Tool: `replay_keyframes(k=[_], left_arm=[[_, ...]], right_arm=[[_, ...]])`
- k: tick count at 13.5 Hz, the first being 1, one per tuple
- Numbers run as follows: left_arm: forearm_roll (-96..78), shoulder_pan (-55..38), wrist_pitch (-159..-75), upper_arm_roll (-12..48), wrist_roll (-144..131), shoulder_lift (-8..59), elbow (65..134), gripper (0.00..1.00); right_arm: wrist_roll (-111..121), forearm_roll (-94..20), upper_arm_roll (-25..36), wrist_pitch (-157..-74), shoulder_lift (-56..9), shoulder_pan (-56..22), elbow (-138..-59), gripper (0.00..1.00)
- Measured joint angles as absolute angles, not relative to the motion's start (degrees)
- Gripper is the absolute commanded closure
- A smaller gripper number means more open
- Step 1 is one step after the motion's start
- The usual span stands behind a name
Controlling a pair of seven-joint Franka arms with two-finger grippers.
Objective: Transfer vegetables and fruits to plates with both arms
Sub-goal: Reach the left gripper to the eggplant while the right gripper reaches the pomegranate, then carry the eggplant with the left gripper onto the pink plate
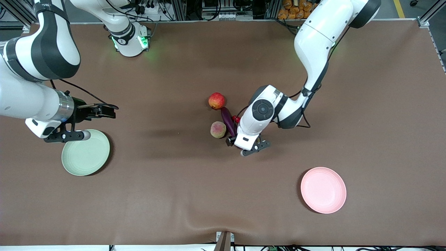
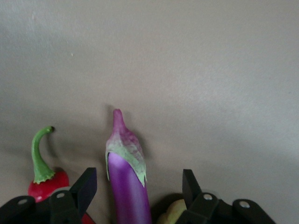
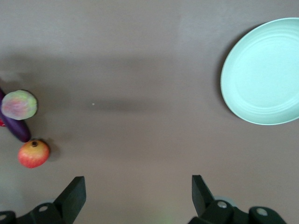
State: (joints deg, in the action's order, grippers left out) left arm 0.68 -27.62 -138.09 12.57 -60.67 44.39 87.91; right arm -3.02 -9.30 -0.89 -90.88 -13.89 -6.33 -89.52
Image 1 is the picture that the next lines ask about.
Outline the red apple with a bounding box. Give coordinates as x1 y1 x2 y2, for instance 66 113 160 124
208 92 226 110

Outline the purple eggplant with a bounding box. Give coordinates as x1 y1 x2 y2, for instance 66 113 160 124
221 107 238 137

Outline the pale green round plate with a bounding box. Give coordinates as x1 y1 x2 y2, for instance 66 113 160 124
61 129 110 176

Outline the large table mat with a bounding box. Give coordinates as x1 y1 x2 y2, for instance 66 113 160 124
0 19 446 246

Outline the metal table edge bracket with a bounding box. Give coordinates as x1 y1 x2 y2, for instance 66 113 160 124
214 231 235 251

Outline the power strip with plugs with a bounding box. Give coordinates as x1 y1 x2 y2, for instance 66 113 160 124
134 0 165 15

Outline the pink round plate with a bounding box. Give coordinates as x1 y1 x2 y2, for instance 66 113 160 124
300 167 347 214

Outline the greenish pink peach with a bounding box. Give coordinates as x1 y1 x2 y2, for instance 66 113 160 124
210 121 227 139

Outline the pile of orange objects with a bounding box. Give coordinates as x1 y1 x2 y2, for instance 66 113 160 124
278 0 323 20

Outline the aluminium frame profile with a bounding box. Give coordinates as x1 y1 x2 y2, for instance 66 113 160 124
417 0 446 28
0 0 39 29

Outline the metal equipment rack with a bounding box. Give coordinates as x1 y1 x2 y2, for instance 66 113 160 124
167 0 279 21

